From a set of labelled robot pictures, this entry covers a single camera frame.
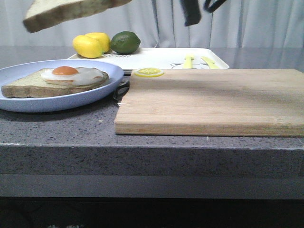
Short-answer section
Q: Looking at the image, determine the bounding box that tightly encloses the wooden cutting board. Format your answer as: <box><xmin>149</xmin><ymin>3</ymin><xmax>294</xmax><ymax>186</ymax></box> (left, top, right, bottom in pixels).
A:
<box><xmin>114</xmin><ymin>69</ymin><xmax>304</xmax><ymax>137</ymax></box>

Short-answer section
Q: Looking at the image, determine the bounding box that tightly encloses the black cable loop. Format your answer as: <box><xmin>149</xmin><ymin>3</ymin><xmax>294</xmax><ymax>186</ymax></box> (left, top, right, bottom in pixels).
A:
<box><xmin>203</xmin><ymin>0</ymin><xmax>228</xmax><ymax>13</ymax></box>

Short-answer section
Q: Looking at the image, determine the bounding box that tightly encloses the yellow lemon slice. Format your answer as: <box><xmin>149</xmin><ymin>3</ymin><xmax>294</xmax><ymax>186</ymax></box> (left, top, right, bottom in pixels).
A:
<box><xmin>134</xmin><ymin>67</ymin><xmax>164</xmax><ymax>77</ymax></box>

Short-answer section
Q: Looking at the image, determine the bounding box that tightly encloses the metal cutting board handle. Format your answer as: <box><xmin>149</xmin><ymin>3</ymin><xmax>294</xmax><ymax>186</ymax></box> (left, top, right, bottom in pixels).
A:
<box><xmin>113</xmin><ymin>80</ymin><xmax>130</xmax><ymax>105</ymax></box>

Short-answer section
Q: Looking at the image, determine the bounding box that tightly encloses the green lime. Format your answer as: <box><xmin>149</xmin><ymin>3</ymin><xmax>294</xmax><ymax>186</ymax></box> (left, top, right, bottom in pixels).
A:
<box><xmin>110</xmin><ymin>31</ymin><xmax>141</xmax><ymax>54</ymax></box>

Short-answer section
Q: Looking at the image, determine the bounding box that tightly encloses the yellow plastic fork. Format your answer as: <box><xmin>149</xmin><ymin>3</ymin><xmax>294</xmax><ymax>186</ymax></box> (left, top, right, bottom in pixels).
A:
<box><xmin>182</xmin><ymin>54</ymin><xmax>194</xmax><ymax>69</ymax></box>

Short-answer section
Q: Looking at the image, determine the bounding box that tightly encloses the front yellow lemon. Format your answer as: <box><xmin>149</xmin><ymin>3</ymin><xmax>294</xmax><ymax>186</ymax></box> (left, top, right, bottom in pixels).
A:
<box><xmin>72</xmin><ymin>35</ymin><xmax>103</xmax><ymax>58</ymax></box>

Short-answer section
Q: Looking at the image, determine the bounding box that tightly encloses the fried egg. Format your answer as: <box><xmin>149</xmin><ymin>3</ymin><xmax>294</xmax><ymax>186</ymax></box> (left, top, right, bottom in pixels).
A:
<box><xmin>41</xmin><ymin>66</ymin><xmax>108</xmax><ymax>86</ymax></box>

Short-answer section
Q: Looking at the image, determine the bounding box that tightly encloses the rear yellow lemon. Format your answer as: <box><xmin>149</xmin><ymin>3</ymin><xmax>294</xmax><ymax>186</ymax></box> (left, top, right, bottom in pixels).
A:
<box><xmin>85</xmin><ymin>32</ymin><xmax>111</xmax><ymax>53</ymax></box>

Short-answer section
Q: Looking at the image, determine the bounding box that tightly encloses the light blue round plate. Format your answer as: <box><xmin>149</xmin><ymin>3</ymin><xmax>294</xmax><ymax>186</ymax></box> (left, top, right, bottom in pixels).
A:
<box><xmin>0</xmin><ymin>59</ymin><xmax>124</xmax><ymax>113</ymax></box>

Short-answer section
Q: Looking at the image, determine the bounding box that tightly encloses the bread slice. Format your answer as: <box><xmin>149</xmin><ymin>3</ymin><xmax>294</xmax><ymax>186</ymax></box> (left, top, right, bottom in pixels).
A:
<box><xmin>1</xmin><ymin>68</ymin><xmax>109</xmax><ymax>98</ymax></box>
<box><xmin>23</xmin><ymin>0</ymin><xmax>130</xmax><ymax>33</ymax></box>

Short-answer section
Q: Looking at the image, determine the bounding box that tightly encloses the white curtain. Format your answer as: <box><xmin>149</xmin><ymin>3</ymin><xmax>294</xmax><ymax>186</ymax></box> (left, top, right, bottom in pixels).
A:
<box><xmin>0</xmin><ymin>0</ymin><xmax>304</xmax><ymax>48</ymax></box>

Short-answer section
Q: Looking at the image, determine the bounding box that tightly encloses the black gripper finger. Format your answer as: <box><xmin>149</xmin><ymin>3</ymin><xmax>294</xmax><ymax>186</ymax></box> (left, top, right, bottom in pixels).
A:
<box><xmin>180</xmin><ymin>0</ymin><xmax>201</xmax><ymax>26</ymax></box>

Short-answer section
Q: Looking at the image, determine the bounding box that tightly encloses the white rectangular tray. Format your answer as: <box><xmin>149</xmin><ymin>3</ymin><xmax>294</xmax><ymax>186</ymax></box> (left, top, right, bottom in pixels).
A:
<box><xmin>66</xmin><ymin>47</ymin><xmax>230</xmax><ymax>75</ymax></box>

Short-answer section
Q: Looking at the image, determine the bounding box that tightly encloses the yellow plastic knife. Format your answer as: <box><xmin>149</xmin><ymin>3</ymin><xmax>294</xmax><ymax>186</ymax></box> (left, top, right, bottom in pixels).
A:
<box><xmin>200</xmin><ymin>56</ymin><xmax>219</xmax><ymax>69</ymax></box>

